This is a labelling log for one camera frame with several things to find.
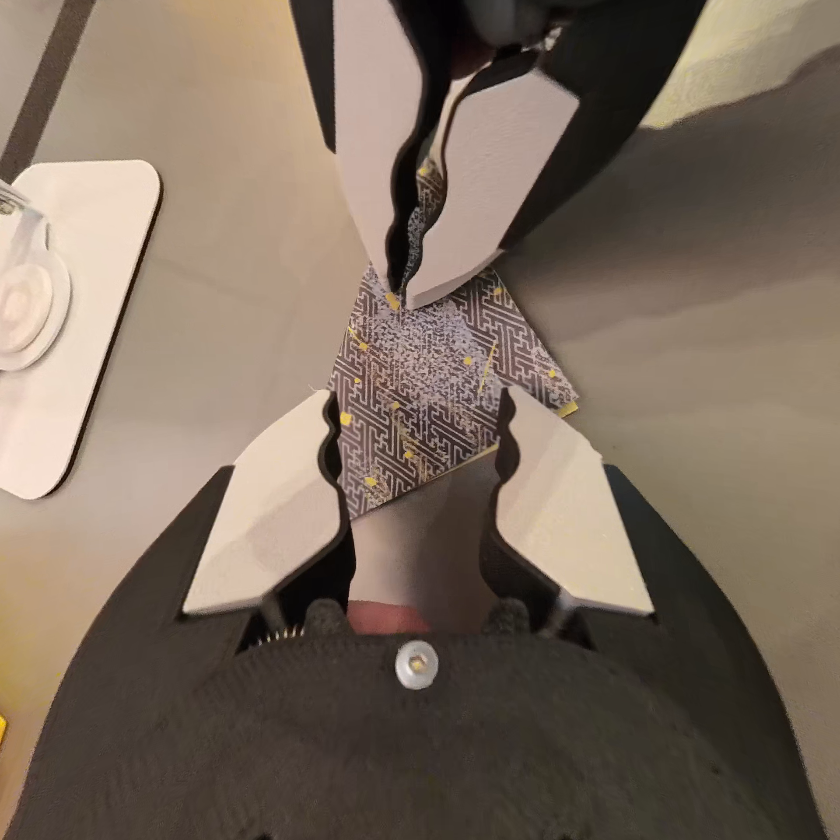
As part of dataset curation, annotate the white square coaster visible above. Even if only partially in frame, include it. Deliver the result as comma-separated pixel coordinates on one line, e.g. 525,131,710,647
0,159,163,500

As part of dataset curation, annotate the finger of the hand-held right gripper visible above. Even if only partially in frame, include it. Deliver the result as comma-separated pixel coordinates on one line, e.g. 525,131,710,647
402,49,583,309
333,0,454,293

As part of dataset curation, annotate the patterned grey origami paper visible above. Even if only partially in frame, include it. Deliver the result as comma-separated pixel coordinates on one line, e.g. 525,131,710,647
328,157,581,519

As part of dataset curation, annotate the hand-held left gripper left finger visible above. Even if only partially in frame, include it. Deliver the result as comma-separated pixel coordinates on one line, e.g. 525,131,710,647
180,388,358,618

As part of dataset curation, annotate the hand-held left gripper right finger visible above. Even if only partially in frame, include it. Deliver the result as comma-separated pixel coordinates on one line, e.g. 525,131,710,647
480,386,657,618

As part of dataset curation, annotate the person's left hand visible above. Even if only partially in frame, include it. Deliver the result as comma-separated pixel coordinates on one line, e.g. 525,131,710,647
346,599,432,635

